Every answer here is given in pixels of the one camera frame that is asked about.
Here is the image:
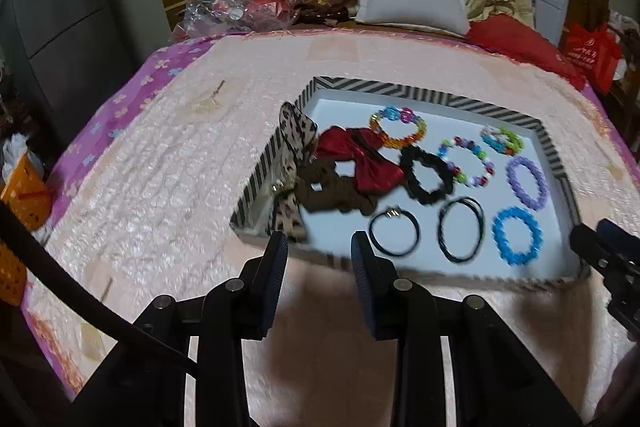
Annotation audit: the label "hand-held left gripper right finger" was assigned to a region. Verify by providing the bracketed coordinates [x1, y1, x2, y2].
[350, 231, 581, 427]

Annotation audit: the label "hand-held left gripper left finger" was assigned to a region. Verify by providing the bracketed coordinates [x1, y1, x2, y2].
[72, 231, 290, 427]

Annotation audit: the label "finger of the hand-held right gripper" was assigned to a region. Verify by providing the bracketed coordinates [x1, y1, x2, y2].
[606, 276, 640, 343]
[570, 219, 640, 280]

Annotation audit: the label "blue bead bracelet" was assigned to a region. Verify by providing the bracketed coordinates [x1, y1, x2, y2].
[492, 206, 544, 266]

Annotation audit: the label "brown scrunchie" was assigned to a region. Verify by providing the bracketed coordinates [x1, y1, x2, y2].
[294, 159, 378, 215]

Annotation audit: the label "purple bead bracelet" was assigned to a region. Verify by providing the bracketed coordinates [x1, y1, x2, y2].
[506, 155, 548, 210]

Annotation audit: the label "black scrunchie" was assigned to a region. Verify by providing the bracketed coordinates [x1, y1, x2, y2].
[400, 147, 455, 206]

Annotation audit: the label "pastel bead bracelet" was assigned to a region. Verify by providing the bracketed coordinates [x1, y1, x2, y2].
[437, 137, 496, 188]

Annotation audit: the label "green white bead bracelet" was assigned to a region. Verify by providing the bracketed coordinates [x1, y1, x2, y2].
[481, 125, 526, 156]

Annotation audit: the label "rainbow bead bracelet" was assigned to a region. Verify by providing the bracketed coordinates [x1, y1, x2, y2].
[369, 106, 427, 151]

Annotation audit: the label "black white striped tray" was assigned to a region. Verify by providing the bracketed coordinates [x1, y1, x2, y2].
[229, 77, 593, 293]

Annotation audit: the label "red satin bow hair clip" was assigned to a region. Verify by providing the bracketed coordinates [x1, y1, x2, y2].
[316, 127, 405, 195]

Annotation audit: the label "pink fluffy blanket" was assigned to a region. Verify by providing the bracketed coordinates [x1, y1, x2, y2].
[22, 27, 640, 427]

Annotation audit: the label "leopard print bow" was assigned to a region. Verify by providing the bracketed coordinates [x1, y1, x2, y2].
[272, 102, 321, 242]

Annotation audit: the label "red shopping bag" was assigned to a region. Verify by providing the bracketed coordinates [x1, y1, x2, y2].
[560, 23, 623, 92]

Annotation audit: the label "red cushion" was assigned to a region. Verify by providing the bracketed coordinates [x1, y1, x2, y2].
[465, 14, 588, 90]

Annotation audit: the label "purple flower bed sheet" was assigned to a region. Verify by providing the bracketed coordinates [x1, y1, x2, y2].
[47, 39, 213, 228]

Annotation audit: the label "orange plastic basket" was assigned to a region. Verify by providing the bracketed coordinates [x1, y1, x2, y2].
[0, 241, 27, 306]
[0, 154, 52, 233]

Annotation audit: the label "red plastic bag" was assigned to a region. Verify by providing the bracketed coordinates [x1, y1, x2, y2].
[245, 0, 297, 30]

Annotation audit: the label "clear plastic bag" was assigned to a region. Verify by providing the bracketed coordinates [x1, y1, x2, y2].
[172, 0, 258, 42]

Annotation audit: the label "white plastic bag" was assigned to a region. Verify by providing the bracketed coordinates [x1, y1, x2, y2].
[2, 132, 33, 178]

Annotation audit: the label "grey refrigerator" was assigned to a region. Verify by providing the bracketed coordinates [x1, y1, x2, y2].
[0, 0, 173, 148]

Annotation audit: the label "black hair tie metal clasp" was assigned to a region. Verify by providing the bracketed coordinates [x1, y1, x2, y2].
[369, 207, 421, 256]

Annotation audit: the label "thin black hair ties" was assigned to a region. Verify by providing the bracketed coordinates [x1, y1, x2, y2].
[438, 197, 485, 264]

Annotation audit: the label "black cable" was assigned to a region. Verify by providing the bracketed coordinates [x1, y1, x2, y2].
[0, 202, 200, 374]

